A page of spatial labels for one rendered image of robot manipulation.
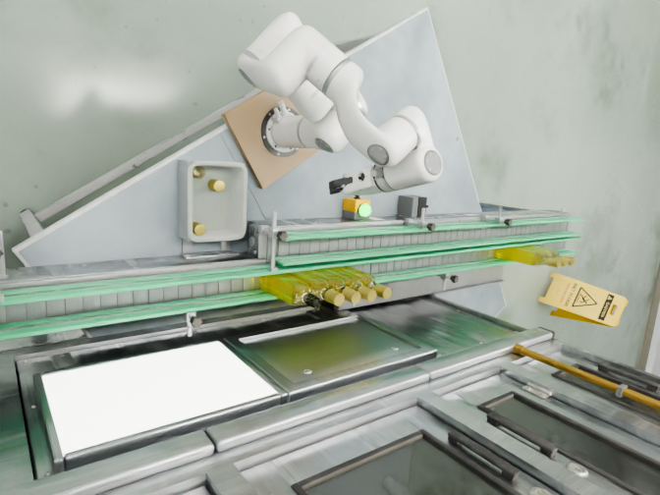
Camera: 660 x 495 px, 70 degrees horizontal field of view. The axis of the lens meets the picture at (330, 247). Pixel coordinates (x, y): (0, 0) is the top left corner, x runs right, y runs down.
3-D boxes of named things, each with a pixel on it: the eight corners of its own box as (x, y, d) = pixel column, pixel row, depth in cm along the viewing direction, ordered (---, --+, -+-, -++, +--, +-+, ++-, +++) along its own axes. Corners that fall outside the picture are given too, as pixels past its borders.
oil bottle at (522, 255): (493, 256, 210) (554, 271, 188) (495, 244, 209) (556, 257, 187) (501, 255, 213) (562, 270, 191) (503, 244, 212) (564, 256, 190)
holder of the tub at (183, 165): (178, 254, 138) (187, 260, 132) (178, 159, 132) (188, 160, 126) (232, 250, 148) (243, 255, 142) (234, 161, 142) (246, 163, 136)
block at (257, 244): (245, 254, 143) (255, 259, 138) (246, 223, 142) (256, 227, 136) (255, 253, 146) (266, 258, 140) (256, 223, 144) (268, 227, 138)
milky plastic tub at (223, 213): (178, 237, 136) (189, 243, 129) (178, 158, 132) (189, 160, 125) (233, 234, 146) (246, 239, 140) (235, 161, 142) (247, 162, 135)
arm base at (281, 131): (255, 110, 141) (282, 108, 129) (289, 95, 146) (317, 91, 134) (274, 158, 147) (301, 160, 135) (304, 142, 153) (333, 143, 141)
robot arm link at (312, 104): (272, 88, 116) (308, 41, 119) (323, 152, 132) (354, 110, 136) (297, 89, 109) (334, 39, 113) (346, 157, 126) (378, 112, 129)
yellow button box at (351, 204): (341, 216, 171) (354, 219, 165) (342, 195, 169) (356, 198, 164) (356, 216, 175) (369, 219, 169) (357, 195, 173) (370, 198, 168)
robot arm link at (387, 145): (343, 82, 99) (418, 147, 97) (303, 111, 93) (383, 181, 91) (356, 51, 92) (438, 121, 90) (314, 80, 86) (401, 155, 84)
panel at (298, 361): (32, 386, 101) (53, 478, 74) (31, 373, 100) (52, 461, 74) (357, 319, 154) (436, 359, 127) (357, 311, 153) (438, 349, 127)
